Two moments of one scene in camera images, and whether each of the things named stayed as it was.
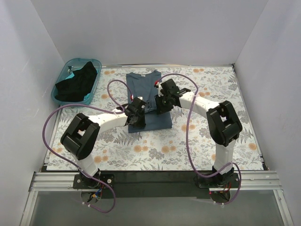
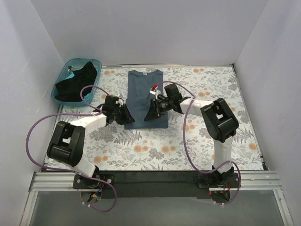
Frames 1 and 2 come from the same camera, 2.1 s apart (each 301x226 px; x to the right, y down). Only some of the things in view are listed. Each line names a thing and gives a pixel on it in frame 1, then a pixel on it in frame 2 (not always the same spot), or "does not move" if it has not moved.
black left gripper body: x=137 y=120 -> x=123 y=113
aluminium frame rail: x=248 y=181 does not move
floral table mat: x=187 y=146 does not move
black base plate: x=155 y=184 does not move
